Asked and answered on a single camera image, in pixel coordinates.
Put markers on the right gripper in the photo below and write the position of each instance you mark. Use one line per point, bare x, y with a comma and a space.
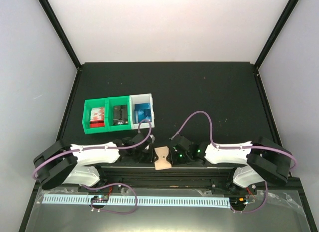
174, 161

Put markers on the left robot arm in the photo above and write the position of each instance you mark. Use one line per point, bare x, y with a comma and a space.
65, 163

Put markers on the tan leather card holder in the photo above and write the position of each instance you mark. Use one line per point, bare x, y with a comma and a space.
162, 163

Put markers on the red white card stack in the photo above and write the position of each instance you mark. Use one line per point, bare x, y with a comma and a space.
97, 116

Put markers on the black frame post right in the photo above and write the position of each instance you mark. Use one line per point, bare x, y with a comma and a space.
287, 11

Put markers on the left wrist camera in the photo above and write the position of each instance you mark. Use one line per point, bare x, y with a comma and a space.
152, 138

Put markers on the black frame post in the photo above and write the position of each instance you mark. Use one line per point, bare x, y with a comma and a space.
287, 11
60, 32

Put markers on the black frame post left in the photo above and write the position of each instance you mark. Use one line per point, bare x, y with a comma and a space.
60, 32

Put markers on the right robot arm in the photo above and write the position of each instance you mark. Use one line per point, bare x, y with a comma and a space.
248, 163

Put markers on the blue card stack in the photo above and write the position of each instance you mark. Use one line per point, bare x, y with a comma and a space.
142, 112

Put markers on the green bin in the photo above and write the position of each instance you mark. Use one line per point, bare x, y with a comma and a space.
116, 101
88, 105

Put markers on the green bin middle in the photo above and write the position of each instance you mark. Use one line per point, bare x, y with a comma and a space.
116, 101

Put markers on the green bin left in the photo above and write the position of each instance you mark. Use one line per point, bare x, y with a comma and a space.
88, 105

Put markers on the circuit board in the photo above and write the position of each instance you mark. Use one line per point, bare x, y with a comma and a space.
240, 201
100, 199

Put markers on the right circuit board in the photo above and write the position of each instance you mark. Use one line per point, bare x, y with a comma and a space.
240, 201

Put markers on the white bin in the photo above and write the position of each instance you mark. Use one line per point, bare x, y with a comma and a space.
138, 99

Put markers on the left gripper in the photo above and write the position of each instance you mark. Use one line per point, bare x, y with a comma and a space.
150, 158

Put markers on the black card stack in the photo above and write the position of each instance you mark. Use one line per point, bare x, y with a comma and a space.
120, 115

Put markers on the white slotted cable duct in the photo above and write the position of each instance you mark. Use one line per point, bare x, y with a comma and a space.
153, 201

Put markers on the left circuit board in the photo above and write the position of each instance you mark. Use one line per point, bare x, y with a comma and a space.
100, 199

